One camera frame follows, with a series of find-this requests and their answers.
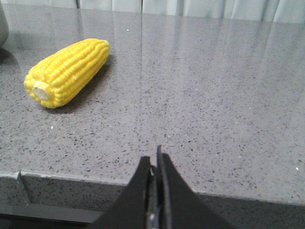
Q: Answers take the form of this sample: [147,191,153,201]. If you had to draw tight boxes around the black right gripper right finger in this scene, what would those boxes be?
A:
[157,145,235,229]

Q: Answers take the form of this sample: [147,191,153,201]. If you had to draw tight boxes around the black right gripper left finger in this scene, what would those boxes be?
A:
[88,156,152,229]

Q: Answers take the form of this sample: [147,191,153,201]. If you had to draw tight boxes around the yellow corn cob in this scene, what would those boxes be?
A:
[24,39,110,109]

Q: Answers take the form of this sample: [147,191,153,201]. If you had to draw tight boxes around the pale green electric pot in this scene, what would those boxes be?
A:
[0,3,9,47]

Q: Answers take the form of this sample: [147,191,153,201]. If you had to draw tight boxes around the white curtain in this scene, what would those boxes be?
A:
[2,0,305,23]

